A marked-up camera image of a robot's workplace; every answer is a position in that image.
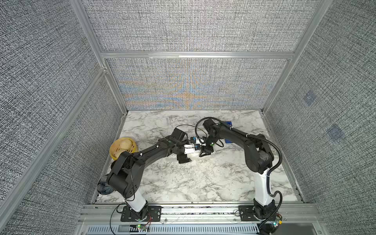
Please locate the blue tape dispenser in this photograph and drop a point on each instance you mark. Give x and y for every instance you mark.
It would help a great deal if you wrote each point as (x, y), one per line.
(227, 133)

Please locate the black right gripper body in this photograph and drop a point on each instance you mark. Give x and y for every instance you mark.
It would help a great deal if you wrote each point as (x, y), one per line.
(209, 141)

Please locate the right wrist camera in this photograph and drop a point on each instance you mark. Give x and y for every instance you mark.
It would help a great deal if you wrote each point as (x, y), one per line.
(200, 141)

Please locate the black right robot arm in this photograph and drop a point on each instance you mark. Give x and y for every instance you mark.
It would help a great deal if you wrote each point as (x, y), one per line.
(258, 158)

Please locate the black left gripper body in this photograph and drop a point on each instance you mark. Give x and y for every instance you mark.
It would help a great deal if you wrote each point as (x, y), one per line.
(180, 147)

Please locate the aluminium front rail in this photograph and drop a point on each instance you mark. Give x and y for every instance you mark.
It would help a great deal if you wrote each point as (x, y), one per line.
(199, 219)

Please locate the white ribbed vase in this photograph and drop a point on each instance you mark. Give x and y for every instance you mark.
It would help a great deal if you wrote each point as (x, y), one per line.
(196, 153)

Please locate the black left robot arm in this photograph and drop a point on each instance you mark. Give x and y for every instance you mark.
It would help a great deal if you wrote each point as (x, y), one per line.
(127, 171)

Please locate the black round cup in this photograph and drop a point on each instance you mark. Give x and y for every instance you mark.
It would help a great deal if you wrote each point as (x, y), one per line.
(103, 187)

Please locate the yellow bamboo steamer basket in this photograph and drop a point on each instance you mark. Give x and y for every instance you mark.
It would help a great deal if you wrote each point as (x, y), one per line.
(115, 147)

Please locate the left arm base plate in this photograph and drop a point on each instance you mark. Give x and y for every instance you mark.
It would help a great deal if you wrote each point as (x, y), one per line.
(149, 213)

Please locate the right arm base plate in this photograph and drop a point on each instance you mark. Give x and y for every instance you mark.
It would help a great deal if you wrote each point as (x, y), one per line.
(250, 213)

